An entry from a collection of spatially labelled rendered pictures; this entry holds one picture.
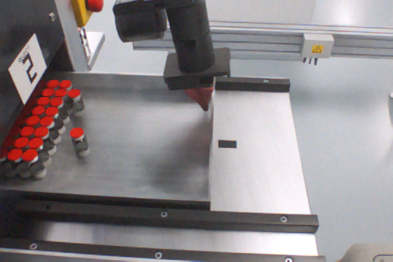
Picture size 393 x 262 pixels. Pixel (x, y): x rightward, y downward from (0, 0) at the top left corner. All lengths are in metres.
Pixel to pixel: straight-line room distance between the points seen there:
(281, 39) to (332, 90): 0.72
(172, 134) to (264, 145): 0.15
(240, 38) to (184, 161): 1.04
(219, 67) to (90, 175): 0.25
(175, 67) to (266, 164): 0.20
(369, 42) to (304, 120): 0.54
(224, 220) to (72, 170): 0.24
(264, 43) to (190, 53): 1.05
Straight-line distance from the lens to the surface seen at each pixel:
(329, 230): 1.57
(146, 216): 0.48
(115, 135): 0.60
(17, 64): 0.52
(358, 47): 1.66
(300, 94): 2.09
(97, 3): 0.73
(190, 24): 0.49
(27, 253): 0.48
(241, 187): 0.53
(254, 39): 1.54
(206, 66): 0.53
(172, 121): 0.61
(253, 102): 0.65
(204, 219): 0.47
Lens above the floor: 1.31
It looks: 43 degrees down
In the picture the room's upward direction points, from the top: straight up
